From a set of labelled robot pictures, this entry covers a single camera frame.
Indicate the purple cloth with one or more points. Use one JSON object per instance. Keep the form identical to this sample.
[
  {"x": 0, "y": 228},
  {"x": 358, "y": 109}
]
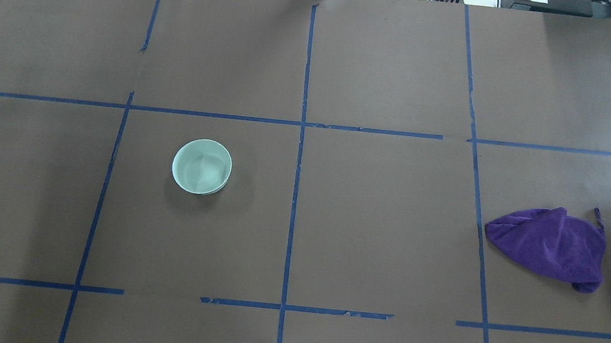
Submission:
[{"x": 553, "y": 244}]

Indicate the black device box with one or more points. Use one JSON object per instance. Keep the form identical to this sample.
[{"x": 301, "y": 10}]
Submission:
[{"x": 580, "y": 8}]

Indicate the light green bowl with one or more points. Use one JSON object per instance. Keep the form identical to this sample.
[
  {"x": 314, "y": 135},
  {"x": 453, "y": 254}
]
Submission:
[{"x": 202, "y": 167}]

